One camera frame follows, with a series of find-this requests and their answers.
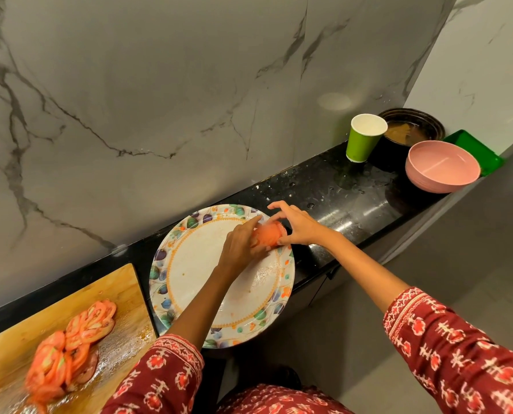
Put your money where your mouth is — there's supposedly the red patterned right sleeve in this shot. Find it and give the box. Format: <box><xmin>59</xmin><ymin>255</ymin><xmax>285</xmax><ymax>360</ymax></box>
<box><xmin>382</xmin><ymin>286</ymin><xmax>513</xmax><ymax>414</ymax></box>

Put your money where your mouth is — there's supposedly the pink bowl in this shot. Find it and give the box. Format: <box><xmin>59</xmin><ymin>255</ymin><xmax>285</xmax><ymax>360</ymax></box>
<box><xmin>405</xmin><ymin>140</ymin><xmax>482</xmax><ymax>194</ymax></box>

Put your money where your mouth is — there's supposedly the red patterned tunic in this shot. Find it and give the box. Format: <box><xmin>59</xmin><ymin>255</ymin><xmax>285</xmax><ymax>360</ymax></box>
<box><xmin>215</xmin><ymin>383</ymin><xmax>357</xmax><ymax>414</ymax></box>

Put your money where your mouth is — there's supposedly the green plastic tray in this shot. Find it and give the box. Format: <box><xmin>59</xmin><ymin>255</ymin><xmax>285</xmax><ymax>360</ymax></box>
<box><xmin>442</xmin><ymin>129</ymin><xmax>506</xmax><ymax>177</ymax></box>

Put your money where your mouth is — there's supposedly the person's left forearm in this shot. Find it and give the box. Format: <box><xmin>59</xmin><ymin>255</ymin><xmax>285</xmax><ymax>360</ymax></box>
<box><xmin>166</xmin><ymin>267</ymin><xmax>240</xmax><ymax>350</ymax></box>

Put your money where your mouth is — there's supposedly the red patterned sleeve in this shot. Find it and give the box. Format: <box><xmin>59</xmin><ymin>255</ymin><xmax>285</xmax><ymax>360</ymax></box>
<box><xmin>101</xmin><ymin>333</ymin><xmax>205</xmax><ymax>414</ymax></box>
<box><xmin>382</xmin><ymin>286</ymin><xmax>513</xmax><ymax>414</ymax></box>

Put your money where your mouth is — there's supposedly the person's right hand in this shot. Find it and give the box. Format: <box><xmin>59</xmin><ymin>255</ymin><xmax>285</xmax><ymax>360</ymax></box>
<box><xmin>267</xmin><ymin>200</ymin><xmax>335</xmax><ymax>248</ymax></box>

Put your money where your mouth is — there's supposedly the person's right forearm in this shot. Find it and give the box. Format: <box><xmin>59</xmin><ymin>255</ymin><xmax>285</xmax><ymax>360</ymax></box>
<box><xmin>323</xmin><ymin>230</ymin><xmax>411</xmax><ymax>313</ymax></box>

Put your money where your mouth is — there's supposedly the floral rimmed plate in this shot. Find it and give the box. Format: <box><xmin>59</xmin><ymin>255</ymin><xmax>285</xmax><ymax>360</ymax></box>
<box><xmin>148</xmin><ymin>204</ymin><xmax>296</xmax><ymax>350</ymax></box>

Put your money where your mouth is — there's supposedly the wooden cutting board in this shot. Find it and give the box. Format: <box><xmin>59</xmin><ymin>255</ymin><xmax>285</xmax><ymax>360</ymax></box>
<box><xmin>0</xmin><ymin>263</ymin><xmax>157</xmax><ymax>414</ymax></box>

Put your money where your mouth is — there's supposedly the brown lower cabinet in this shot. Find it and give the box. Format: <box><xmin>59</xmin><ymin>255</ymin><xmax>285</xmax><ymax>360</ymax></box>
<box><xmin>213</xmin><ymin>228</ymin><xmax>447</xmax><ymax>384</ymax></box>

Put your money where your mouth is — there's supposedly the pile of tomato slices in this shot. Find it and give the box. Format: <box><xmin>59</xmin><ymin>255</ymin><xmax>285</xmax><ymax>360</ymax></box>
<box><xmin>24</xmin><ymin>299</ymin><xmax>117</xmax><ymax>412</ymax></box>

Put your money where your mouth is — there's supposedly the green paper cup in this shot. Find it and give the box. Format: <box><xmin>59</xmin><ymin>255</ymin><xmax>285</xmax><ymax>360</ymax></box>
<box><xmin>346</xmin><ymin>113</ymin><xmax>389</xmax><ymax>164</ymax></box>

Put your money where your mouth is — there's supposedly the person's left hand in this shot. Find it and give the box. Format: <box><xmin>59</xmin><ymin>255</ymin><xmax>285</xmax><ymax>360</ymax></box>
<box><xmin>216</xmin><ymin>215</ymin><xmax>270</xmax><ymax>279</ymax></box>

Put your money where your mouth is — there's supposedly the red patterned left sleeve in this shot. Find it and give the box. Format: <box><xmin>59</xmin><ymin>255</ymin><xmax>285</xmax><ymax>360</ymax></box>
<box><xmin>101</xmin><ymin>333</ymin><xmax>205</xmax><ymax>414</ymax></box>

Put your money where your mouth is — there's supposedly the dark cooking pot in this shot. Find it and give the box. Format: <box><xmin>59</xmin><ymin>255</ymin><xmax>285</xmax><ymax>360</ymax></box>
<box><xmin>368</xmin><ymin>108</ymin><xmax>446</xmax><ymax>173</ymax></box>

